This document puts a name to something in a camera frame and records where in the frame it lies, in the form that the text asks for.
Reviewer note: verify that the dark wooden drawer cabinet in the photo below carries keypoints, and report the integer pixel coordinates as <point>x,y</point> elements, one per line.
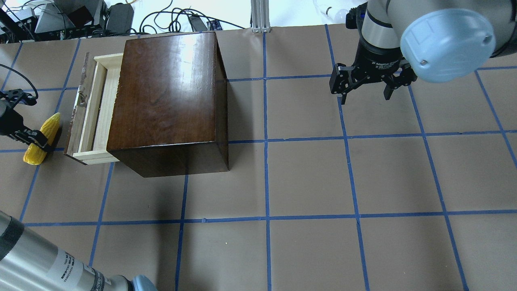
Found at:
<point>170,113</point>

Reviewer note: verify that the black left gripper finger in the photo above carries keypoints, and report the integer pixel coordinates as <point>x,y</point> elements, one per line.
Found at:
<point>15,97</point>
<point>42,139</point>

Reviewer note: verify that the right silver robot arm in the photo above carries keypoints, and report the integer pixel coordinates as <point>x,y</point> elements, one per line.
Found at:
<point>435,40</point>

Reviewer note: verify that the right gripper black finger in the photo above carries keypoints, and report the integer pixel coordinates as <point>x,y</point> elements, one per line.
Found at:
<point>393,82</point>
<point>341,81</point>

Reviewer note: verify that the light wood drawer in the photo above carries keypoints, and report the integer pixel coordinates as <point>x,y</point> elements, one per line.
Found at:
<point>90,123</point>

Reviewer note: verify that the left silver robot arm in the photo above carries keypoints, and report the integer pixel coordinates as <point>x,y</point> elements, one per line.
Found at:
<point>29,262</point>

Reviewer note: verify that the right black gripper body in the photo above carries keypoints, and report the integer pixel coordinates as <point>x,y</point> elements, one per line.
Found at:
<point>377,61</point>

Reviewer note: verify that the aluminium frame post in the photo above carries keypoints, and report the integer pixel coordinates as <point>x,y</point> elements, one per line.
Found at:
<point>260,22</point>

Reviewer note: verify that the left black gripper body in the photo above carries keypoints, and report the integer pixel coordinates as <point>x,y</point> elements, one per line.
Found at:
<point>9,120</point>

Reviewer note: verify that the yellow corn cob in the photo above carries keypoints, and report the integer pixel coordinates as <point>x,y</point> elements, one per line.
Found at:
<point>34,155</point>

